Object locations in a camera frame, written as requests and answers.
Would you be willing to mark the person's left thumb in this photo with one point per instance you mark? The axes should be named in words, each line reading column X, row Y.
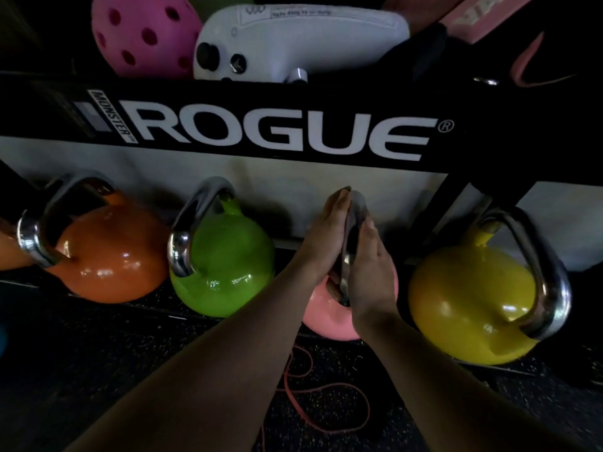
column 334, row 288

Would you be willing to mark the person's right forearm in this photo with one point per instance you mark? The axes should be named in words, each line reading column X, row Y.
column 452, row 395

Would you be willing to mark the person's left forearm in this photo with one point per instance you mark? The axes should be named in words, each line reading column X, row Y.
column 226, row 367

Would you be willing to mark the person's right hand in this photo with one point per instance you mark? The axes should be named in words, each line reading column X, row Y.
column 372, row 277

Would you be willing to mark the black storage rack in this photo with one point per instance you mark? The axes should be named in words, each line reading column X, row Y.
column 292, row 127

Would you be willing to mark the person's right fingers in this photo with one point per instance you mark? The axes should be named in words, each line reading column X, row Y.
column 368, row 237

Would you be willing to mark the white padded device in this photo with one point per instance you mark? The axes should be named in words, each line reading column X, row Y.
column 301, row 42

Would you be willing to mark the pink resistance band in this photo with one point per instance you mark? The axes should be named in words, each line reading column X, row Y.
column 320, row 400

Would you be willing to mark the person's left hand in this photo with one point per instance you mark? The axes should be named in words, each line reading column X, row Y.
column 319, row 240

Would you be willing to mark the thin pink loop band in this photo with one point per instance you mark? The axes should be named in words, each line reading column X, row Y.
column 527, row 65

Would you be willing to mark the pink perforated ball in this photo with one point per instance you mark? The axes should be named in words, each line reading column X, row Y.
column 141, row 35

